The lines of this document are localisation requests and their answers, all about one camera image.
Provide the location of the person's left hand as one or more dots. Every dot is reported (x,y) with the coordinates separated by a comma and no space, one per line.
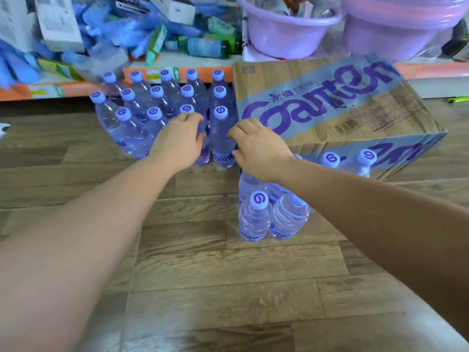
(177,142)

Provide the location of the green glass bottle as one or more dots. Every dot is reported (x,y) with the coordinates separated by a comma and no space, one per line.
(209,46)

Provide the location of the small green carton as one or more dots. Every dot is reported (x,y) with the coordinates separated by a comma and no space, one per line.
(155,43)

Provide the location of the pile of blue packets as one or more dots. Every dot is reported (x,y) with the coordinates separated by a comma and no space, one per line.
(106,29)

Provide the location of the person's right forearm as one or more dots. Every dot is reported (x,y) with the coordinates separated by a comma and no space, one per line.
(377,227)

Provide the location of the green pen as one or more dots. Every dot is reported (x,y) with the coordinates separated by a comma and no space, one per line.
(458,99)

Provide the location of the small purple plastic basin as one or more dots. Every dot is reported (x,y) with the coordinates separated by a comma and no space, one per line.
(285,32)

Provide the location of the white printed carton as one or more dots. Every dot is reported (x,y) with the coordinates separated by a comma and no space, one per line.
(174,7)

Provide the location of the person's right thumb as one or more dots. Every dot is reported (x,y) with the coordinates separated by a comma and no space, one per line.
(237,155)

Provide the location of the clear water bottle purple cap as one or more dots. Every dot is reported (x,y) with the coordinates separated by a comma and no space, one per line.
(276,189)
(331,159)
(366,158)
(248,185)
(202,155)
(290,216)
(255,218)

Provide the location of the orange-edged shelf board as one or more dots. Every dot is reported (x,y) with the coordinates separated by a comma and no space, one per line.
(172,73)

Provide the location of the cluster of purple-capped water bottles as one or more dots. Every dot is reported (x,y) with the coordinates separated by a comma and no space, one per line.
(135,117)

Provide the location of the person's right hand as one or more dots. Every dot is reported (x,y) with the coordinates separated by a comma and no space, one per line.
(262,152)

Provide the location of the white cardboard box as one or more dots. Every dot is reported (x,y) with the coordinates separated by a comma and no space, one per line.
(44,20)

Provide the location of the brown cardboard box purple print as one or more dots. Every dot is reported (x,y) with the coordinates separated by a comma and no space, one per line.
(329,102)

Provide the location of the person's left thumb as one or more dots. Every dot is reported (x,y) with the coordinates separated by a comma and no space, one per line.
(201,140)

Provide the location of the large purple plastic basin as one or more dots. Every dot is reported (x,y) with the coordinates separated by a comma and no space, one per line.
(395,29)

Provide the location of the person's left forearm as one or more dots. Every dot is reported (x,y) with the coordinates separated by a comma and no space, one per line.
(84,245)

